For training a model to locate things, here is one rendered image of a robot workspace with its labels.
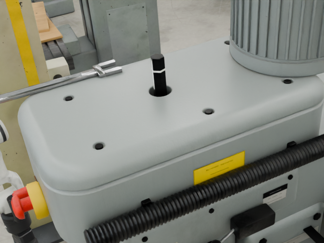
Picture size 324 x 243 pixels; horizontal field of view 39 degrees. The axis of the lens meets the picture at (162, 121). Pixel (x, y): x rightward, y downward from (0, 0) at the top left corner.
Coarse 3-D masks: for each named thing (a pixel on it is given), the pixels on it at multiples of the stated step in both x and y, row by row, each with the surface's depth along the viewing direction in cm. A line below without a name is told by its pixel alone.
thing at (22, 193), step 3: (18, 189) 84; (21, 189) 84; (24, 189) 84; (15, 192) 84; (18, 192) 84; (21, 192) 84; (24, 192) 84; (27, 192) 84; (18, 195) 83; (21, 195) 84; (24, 195) 84; (27, 195) 84; (21, 198) 84
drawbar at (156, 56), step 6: (156, 54) 71; (162, 54) 71; (156, 60) 70; (162, 60) 71; (156, 66) 71; (162, 66) 71; (162, 72) 72; (156, 78) 72; (162, 78) 72; (156, 84) 73; (162, 84) 73; (156, 90) 73; (162, 90) 73; (156, 96) 74
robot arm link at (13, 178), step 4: (8, 172) 154; (12, 172) 156; (4, 176) 152; (8, 176) 152; (12, 176) 154; (16, 176) 155; (0, 180) 151; (4, 180) 152; (8, 180) 153; (12, 180) 154; (16, 180) 155; (20, 180) 156; (0, 184) 151; (12, 184) 160; (16, 184) 155; (20, 184) 156; (16, 188) 157; (20, 188) 156
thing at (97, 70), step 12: (84, 72) 80; (96, 72) 79; (108, 72) 79; (120, 72) 80; (36, 84) 77; (48, 84) 77; (60, 84) 77; (0, 96) 75; (12, 96) 75; (24, 96) 76
